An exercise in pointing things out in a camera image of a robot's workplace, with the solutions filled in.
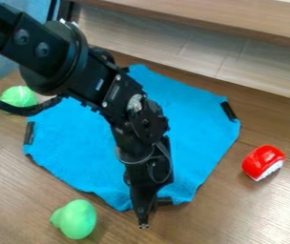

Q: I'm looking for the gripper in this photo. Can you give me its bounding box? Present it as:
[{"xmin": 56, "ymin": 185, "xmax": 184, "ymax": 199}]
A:
[{"xmin": 114, "ymin": 134, "xmax": 175, "ymax": 231}]

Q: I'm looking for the blue cloth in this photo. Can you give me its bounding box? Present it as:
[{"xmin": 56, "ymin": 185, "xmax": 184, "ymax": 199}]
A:
[{"xmin": 21, "ymin": 64, "xmax": 242, "ymax": 213}]

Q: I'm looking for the green toy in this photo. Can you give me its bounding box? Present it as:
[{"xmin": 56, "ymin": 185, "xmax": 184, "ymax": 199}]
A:
[
  {"xmin": 0, "ymin": 85, "xmax": 40, "ymax": 110},
  {"xmin": 48, "ymin": 198, "xmax": 98, "ymax": 240}
]

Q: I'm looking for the red and white toy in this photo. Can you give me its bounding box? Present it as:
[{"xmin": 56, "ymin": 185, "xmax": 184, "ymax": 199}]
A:
[{"xmin": 240, "ymin": 145, "xmax": 287, "ymax": 182}]

